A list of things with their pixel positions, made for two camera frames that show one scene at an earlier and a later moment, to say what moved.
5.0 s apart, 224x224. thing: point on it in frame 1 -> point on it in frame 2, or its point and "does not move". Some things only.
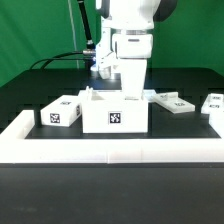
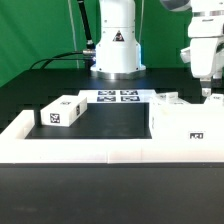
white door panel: [214, 104] does not move
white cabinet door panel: [171, 102] does not move
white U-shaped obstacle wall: [15, 149] does not move
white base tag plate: [115, 96] does not move
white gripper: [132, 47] -> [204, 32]
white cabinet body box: [106, 111] -> [187, 123]
